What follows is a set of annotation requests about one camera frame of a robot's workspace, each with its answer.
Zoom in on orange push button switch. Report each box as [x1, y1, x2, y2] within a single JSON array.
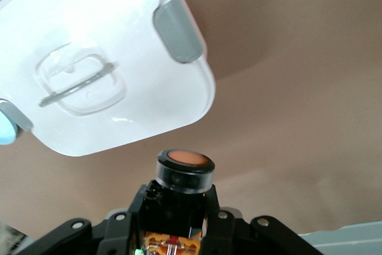
[[142, 148, 216, 255]]

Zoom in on grey box latch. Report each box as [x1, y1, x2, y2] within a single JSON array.
[[152, 0, 207, 64], [0, 99, 33, 133]]

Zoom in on light blue round plate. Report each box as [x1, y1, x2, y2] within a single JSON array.
[[0, 108, 19, 146]]

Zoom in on white lidded storage box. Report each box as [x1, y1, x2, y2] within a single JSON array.
[[0, 0, 217, 158]]

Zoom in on brown table mat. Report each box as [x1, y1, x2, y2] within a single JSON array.
[[0, 0, 382, 255]]

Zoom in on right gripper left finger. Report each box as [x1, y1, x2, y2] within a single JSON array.
[[17, 182, 156, 255]]

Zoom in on grey box lid handle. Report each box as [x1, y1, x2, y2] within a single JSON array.
[[38, 63, 116, 108]]

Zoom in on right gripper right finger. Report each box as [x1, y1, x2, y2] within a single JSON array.
[[202, 185, 325, 255]]

